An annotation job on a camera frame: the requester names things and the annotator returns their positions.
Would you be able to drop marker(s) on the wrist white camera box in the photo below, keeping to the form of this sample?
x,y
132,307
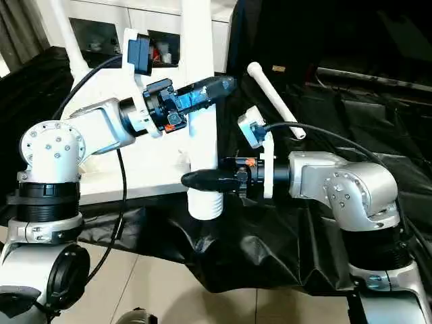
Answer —
x,y
260,135
138,54

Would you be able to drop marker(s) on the black plastic mat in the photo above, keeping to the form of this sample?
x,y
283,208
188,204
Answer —
x,y
270,236

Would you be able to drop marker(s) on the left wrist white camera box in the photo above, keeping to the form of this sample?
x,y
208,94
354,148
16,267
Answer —
x,y
138,54

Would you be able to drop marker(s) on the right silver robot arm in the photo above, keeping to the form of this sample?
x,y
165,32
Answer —
x,y
344,185

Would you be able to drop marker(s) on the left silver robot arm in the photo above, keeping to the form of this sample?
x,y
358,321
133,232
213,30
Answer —
x,y
54,148

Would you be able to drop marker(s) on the white glass-door cabinet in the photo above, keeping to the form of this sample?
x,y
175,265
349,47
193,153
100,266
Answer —
x,y
101,17

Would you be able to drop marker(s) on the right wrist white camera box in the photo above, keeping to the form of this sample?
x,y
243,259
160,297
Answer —
x,y
260,135

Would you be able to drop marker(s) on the white plastic table leg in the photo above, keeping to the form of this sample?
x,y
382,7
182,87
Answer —
x,y
199,40
273,98
67,34

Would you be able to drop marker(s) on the grey curtain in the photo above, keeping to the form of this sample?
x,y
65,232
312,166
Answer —
x,y
20,30

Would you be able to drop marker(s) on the white plastic table top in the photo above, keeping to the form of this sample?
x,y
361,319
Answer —
x,y
135,155

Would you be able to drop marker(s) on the small red bottle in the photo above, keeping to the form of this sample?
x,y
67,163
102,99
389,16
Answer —
x,y
156,52

